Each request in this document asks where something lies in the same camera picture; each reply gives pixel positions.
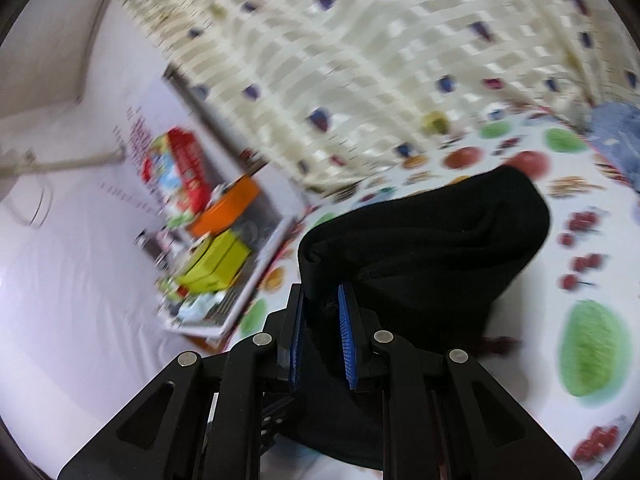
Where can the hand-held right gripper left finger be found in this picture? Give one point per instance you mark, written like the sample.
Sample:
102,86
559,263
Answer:
297,340

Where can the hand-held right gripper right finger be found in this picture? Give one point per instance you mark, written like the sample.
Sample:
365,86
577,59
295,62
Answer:
347,340

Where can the black pants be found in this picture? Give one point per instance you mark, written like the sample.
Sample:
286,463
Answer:
425,250

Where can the black white patterned box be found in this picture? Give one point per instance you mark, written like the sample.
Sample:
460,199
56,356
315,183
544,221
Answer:
210,312

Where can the yellow-green box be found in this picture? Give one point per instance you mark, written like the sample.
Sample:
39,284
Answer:
215,262

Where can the orange lidded storage box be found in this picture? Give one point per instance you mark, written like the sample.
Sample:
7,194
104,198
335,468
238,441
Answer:
227,207

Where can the red snack packet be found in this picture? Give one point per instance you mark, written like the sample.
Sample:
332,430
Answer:
182,170

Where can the heart printed striped curtain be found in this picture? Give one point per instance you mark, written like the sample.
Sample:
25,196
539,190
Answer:
375,35

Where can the blue cloth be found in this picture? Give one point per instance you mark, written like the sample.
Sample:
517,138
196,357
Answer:
617,135

